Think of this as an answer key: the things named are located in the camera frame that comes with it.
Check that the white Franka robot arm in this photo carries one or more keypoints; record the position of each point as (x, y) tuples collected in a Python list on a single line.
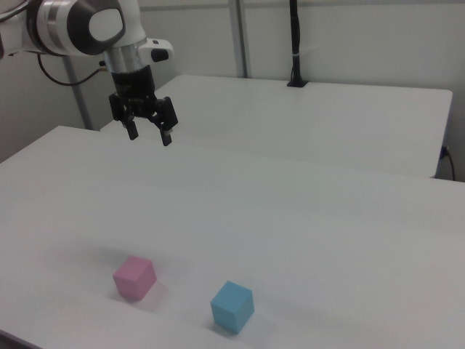
[(61, 25)]

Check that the blue cube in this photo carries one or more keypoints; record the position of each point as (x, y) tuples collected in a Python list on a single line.
[(232, 307)]

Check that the pink cube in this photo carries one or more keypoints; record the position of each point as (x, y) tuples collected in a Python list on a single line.
[(134, 278)]

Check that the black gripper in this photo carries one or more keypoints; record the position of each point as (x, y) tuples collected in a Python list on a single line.
[(132, 81)]

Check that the black camera pole with base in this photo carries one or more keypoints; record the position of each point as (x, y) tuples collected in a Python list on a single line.
[(296, 36)]

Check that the grey metal partition post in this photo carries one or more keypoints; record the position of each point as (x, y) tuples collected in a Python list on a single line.
[(80, 102), (242, 36)]

